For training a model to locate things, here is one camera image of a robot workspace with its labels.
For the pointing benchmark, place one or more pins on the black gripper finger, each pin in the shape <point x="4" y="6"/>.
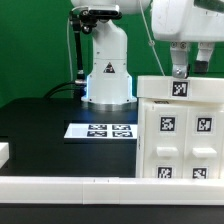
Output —
<point x="179" y="55"/>
<point x="205" y="51"/>

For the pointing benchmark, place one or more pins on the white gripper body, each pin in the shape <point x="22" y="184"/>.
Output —
<point x="188" y="20"/>

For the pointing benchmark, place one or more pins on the white cabinet top block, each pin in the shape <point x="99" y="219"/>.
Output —
<point x="193" y="89"/>

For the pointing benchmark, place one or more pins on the white cabinet body box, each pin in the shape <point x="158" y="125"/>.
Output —
<point x="143" y="104"/>

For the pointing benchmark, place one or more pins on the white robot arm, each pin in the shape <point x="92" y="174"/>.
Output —
<point x="109" y="85"/>

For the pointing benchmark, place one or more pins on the white base tag plate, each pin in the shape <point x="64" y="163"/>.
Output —
<point x="101" y="131"/>

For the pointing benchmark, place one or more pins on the white block at left edge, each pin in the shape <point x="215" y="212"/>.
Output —
<point x="4" y="153"/>

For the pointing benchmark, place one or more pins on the white L-shaped table fence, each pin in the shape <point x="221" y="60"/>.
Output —
<point x="117" y="191"/>

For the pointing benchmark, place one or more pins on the black camera on stand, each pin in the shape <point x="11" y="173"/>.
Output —
<point x="105" y="12"/>

